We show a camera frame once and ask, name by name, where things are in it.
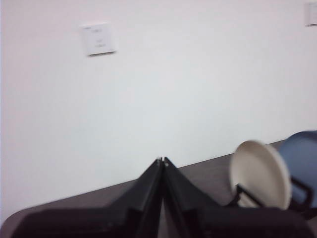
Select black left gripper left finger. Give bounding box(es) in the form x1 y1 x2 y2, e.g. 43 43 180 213
11 157 164 238

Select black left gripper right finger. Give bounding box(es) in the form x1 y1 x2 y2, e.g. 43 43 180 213
163 156 316 238

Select cream plate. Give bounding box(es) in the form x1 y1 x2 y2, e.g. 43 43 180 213
229 140 292 210

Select black plate rack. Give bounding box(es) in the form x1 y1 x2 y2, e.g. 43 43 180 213
227 175 317 221

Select blue plate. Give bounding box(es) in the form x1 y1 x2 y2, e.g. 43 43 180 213
278 130 317 212

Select white wall socket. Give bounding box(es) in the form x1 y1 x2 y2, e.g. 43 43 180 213
81 23 117 57
304 1 317 27

